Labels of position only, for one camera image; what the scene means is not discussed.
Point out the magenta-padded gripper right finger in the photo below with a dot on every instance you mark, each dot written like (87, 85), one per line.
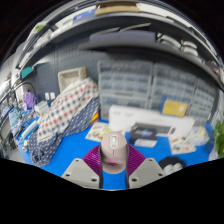
(146, 173)

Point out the white disposable glove box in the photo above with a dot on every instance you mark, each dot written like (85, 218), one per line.
(200, 133)

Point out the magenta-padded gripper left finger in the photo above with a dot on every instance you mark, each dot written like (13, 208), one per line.
(80, 173)

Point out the white woven basket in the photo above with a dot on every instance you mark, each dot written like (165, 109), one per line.
(71, 77)

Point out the navy polka dot cloth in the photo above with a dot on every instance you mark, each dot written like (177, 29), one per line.
(50, 146)

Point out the green potted plant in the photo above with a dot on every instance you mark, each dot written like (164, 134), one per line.
(220, 136)

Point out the small black product box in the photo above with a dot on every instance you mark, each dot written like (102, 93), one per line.
(143, 135)

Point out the checkered red blue cloth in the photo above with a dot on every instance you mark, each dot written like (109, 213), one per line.
(66, 106)

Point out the beige pink computer mouse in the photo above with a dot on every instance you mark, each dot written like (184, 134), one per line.
(114, 150)

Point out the white keyboard packaging box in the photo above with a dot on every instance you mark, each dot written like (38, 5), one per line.
(123, 115)

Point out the yellow and blue box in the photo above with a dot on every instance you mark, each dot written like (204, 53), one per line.
(175, 107)

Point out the grey wall shelf unit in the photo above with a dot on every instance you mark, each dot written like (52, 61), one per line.
(133, 36)

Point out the grey pegboard panel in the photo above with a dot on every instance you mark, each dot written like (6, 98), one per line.
(66, 58)

